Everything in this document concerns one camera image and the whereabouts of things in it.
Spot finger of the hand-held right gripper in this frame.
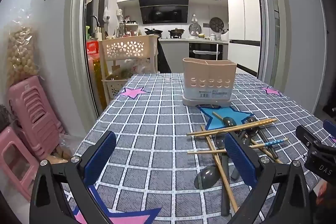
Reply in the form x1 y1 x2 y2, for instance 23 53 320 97
296 125 322 147
323 119 336 139

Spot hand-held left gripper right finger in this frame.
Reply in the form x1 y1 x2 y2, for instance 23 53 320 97
224 132 315 224

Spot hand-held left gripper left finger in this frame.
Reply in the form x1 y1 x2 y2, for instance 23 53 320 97
29 131 117 224

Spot beige plastic utensil holder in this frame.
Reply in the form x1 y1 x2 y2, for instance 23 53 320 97
182 57 237 106

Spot person's right hand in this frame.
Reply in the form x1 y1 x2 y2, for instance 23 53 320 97
316 182 332 206

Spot blue patterned wooden chopstick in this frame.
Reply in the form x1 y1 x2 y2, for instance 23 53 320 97
187 138 289 155

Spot blue paper star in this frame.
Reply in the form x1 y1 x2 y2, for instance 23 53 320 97
197 105 254 136

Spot pink paper star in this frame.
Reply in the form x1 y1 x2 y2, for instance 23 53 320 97
119 87 149 100
260 86 284 97

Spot large pink blue-edged star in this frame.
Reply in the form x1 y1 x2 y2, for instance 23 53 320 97
72 185 162 224

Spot grey checked tablecloth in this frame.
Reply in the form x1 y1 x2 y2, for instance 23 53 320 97
63 72 336 224

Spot stack of pink stools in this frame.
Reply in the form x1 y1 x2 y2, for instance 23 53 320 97
7 76 66 161

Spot yellow oil bottle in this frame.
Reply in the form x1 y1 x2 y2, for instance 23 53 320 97
89 55 107 109

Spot single pink plastic stool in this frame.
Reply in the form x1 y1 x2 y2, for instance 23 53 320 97
0 126 40 201

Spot cream plastic basket trolley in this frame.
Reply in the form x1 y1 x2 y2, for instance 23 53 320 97
98 35 160 106

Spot red plastic basket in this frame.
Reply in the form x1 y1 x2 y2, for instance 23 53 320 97
86 40 101 54

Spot black cloth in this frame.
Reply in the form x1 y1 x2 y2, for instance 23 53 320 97
156 44 172 73

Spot black built-in oven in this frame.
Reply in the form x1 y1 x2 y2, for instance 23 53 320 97
188 42 223 62

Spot grey base cabinets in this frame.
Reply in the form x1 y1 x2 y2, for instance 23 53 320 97
159 39 189 73

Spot clear bag of nuts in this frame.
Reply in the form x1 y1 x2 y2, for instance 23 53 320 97
5 7 40 85

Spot white spice shelf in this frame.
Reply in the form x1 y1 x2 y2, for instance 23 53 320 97
117 21 139 38

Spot white refrigerator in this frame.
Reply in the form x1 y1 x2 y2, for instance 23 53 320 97
227 0 263 77

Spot black wok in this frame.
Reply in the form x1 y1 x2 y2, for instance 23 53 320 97
144 27 163 36

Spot dark round moulded pan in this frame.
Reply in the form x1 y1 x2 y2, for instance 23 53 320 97
209 17 226 31

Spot round metal steamer rack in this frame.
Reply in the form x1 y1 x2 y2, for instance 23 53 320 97
188 22 202 35

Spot black cooking pot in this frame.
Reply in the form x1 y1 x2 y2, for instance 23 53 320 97
168 28 185 38

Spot black range hood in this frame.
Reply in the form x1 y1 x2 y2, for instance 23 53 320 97
139 0 190 25

